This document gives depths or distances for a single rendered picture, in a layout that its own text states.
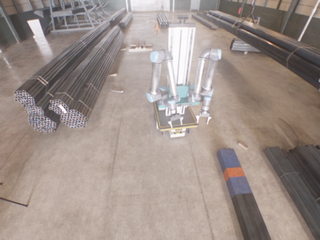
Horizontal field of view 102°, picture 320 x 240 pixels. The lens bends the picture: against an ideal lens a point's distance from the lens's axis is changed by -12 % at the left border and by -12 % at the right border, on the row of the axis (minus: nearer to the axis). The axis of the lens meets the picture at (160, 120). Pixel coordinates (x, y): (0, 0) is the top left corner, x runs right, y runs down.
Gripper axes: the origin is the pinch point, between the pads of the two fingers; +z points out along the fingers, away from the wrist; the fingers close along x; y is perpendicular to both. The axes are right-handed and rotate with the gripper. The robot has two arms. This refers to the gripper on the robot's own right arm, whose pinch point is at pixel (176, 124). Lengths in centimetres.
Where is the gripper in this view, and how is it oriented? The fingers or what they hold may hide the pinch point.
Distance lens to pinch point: 189.3
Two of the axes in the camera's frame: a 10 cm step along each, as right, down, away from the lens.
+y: -2.4, -3.2, 9.2
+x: -9.4, 3.0, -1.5
